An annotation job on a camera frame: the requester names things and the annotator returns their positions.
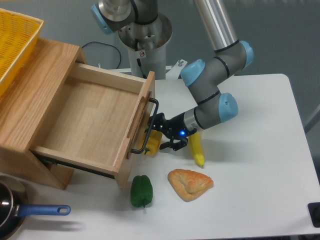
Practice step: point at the wooden drawer cabinet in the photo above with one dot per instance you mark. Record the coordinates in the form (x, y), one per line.
(24, 107)

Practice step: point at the open wooden drawer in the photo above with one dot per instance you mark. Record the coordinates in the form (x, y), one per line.
(97, 122)

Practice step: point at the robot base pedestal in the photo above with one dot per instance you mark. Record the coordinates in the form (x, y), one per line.
(146, 47)

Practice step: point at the black drawer handle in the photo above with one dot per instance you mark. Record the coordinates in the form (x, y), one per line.
(143, 149)

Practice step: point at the triangular bread pastry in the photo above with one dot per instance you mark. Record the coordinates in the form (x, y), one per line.
(189, 185)

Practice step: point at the yellow banana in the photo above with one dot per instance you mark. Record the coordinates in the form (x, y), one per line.
(196, 150)

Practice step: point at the yellow plastic basket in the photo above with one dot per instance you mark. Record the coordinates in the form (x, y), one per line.
(19, 34)

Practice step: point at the green bell pepper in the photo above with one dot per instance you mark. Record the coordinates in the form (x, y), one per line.
(141, 191)

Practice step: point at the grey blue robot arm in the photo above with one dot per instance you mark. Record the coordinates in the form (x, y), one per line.
(200, 77)

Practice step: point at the black corner device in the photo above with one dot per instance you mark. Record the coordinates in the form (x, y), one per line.
(314, 212)

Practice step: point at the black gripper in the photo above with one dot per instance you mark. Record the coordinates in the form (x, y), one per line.
(174, 129)

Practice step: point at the yellow bell pepper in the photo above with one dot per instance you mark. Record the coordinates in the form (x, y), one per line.
(153, 143)

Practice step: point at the blue handled frying pan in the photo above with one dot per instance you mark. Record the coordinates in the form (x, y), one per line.
(15, 206)

